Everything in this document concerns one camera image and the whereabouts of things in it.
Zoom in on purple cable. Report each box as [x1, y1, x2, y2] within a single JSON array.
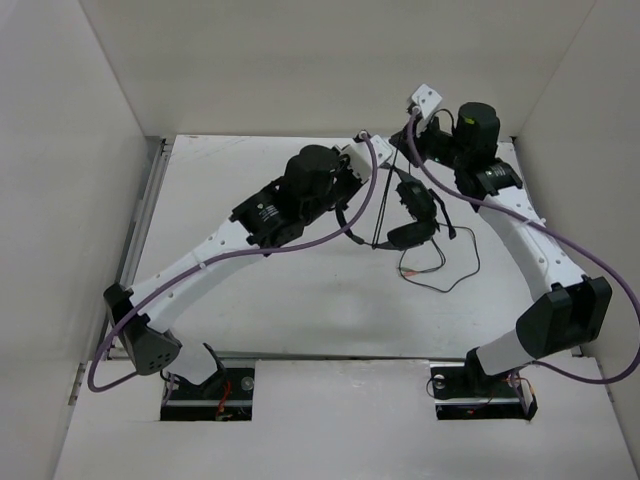
[[87, 132, 379, 396], [407, 112, 640, 385]]

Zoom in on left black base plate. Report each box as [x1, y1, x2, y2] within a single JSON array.
[[160, 361, 256, 422]]

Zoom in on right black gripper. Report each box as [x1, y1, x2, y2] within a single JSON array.
[[390, 110, 470, 170]]

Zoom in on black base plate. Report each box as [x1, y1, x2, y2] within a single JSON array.
[[160, 361, 256, 422], [425, 362, 538, 421]]

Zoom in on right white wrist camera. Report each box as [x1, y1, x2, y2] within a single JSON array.
[[407, 84, 443, 120]]

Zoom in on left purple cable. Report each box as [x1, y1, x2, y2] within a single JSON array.
[[87, 132, 379, 396]]

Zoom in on black headphones with cable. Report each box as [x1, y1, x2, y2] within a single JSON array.
[[334, 139, 482, 294]]

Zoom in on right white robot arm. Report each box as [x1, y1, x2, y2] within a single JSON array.
[[391, 101, 612, 394]]

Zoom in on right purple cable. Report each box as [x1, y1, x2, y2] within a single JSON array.
[[407, 112, 640, 385]]

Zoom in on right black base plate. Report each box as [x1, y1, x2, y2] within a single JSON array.
[[425, 362, 538, 421]]

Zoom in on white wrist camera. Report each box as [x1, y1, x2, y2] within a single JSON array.
[[335, 135, 393, 184], [407, 84, 443, 120]]

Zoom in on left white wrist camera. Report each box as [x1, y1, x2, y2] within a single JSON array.
[[335, 135, 393, 184]]

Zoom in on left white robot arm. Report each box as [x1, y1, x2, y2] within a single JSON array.
[[100, 141, 379, 397]]

